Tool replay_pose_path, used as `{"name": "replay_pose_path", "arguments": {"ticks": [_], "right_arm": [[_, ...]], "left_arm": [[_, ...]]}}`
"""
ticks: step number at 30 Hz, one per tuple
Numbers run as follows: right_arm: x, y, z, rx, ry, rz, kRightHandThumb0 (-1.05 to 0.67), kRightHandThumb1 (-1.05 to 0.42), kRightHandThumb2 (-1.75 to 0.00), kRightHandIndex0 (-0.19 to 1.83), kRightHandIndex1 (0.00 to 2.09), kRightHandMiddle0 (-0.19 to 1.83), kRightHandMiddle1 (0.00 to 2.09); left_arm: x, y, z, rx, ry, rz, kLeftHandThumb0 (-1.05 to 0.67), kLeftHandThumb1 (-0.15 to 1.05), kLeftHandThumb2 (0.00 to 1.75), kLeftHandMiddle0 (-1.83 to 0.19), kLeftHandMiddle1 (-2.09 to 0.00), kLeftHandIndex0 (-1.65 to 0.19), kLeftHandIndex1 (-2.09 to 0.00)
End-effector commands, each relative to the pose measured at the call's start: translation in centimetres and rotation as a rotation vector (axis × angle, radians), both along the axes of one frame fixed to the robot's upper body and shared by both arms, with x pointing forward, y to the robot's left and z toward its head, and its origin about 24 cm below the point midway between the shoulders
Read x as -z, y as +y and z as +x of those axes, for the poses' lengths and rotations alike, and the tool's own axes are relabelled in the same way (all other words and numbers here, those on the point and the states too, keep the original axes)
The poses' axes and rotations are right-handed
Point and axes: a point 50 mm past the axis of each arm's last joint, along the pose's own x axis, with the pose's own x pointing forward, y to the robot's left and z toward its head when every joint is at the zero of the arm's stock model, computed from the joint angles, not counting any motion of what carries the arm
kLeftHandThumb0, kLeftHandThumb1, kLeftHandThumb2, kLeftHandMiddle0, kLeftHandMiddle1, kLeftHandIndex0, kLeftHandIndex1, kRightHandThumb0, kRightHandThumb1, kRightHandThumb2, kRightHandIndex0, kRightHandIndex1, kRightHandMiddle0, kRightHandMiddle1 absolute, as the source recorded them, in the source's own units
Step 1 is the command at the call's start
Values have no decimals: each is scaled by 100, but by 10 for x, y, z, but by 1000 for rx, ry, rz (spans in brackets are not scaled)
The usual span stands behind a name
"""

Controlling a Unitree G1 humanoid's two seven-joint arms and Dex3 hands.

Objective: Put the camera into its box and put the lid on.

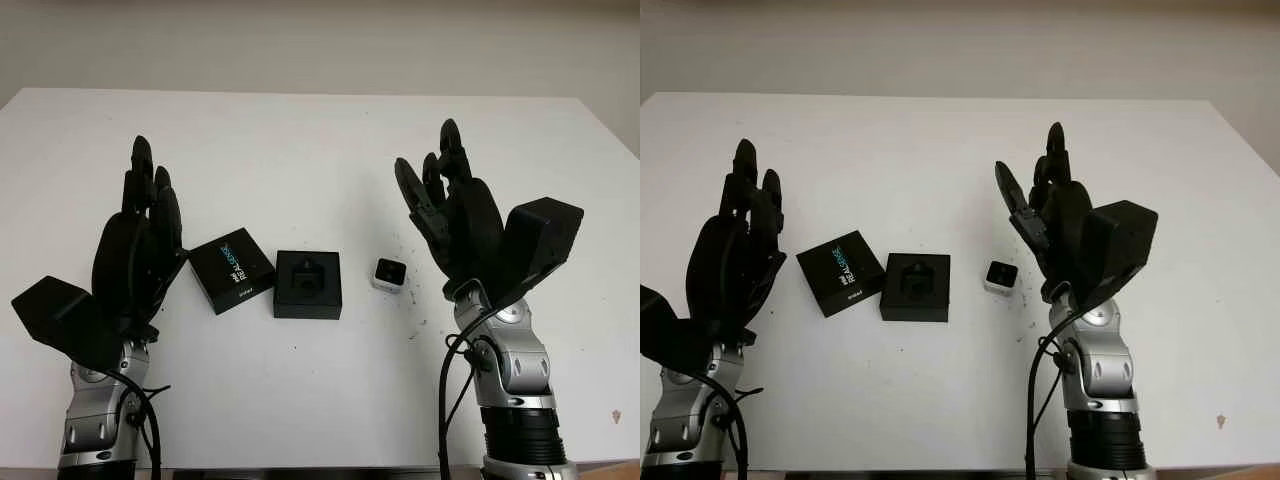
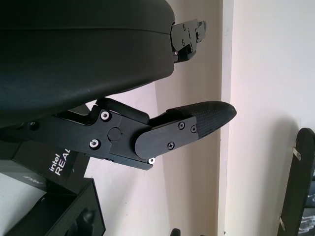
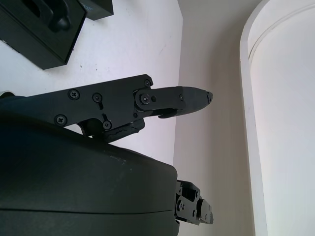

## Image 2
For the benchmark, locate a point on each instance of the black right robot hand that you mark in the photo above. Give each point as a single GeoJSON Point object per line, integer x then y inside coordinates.
{"type": "Point", "coordinates": [175, 232]}

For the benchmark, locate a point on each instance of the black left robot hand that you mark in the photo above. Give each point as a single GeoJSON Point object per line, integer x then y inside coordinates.
{"type": "Point", "coordinates": [73, 61]}

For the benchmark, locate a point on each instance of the black RealSense box lid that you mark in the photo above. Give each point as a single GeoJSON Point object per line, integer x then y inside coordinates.
{"type": "Point", "coordinates": [61, 162]}

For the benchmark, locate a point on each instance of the black camera box base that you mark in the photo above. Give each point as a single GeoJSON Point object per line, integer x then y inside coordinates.
{"type": "Point", "coordinates": [61, 214]}

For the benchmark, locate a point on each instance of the black frame with metal clips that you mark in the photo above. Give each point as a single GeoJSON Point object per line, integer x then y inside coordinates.
{"type": "Point", "coordinates": [299, 177]}

